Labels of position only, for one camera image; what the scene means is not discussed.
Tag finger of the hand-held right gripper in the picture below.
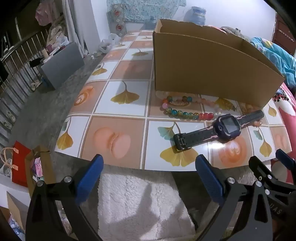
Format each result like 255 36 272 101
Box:
276 149 296 183
249 156 289 200

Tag teal patterned cloth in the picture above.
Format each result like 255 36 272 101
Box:
107 0 186 24

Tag grey box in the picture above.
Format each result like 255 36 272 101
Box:
40 42 85 90

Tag white curtain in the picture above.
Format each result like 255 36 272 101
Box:
62 0 89 56

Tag pink hanging clothes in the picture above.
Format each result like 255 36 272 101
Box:
35 0 59 26

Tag pile of clothes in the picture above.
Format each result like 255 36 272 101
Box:
46 23 70 56

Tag white fluffy rug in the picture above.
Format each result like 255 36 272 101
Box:
97 173 197 241

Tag pink bead bracelet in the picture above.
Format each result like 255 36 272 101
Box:
193 97 263 127

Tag brown cardboard box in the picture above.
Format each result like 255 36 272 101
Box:
153 19 285 109

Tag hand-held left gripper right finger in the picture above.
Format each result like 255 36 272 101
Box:
195 155 276 241

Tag metal railing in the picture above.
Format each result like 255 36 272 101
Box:
0 30 50 139

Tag multicolour bead bracelet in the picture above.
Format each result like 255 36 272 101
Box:
161 95 214 121

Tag dark blue smartwatch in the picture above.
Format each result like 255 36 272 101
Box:
173 110 265 151

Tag pair of sandals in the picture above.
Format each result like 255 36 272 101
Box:
30 79 44 91

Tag blue blanket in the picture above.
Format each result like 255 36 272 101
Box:
250 37 296 87

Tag red paper bag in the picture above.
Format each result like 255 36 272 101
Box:
0 140 33 188

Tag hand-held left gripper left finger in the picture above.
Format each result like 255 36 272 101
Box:
25 154 104 241

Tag brown wooden door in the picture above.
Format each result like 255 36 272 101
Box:
272 14 296 56

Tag pink quilt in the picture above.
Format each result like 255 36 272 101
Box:
207 24 251 43

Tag white plastic bag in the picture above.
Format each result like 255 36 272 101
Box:
98 33 121 53

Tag flat cardboard piece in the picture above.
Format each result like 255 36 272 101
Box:
6 191 29 232

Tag blue water jug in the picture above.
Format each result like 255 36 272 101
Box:
184 6 207 26

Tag floral patterned cloth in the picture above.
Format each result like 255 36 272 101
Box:
108 3 127 35

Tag brown paper bag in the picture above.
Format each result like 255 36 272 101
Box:
24 146 56 197

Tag pink floral bedsheet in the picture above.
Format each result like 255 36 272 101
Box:
269 82 296 186

